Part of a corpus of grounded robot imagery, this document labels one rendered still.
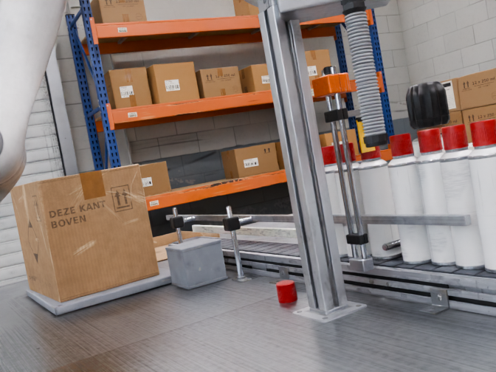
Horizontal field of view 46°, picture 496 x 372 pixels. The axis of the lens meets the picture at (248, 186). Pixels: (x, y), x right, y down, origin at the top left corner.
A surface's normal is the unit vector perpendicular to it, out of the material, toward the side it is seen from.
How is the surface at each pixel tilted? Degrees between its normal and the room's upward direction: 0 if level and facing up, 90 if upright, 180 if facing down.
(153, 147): 90
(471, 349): 0
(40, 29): 102
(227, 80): 90
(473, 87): 90
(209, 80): 90
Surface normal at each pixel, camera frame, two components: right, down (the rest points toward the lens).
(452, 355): -0.18, -0.98
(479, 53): -0.87, 0.18
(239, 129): 0.45, -0.04
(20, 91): 0.68, -0.39
